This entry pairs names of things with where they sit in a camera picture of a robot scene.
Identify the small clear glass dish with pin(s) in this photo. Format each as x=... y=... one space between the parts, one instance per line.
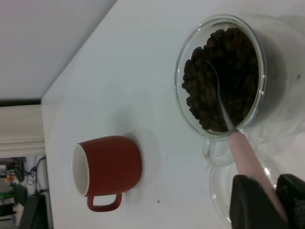
x=216 y=195

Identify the red ceramic mug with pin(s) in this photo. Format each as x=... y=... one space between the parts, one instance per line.
x=114 y=162

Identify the clear glass saucer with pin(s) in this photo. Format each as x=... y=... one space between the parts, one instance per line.
x=297 y=71

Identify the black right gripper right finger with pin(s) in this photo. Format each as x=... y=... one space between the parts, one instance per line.
x=296 y=202

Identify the dark coffee beans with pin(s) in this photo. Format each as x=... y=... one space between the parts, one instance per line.
x=238 y=71

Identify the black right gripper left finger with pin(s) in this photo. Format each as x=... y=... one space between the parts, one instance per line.
x=247 y=205

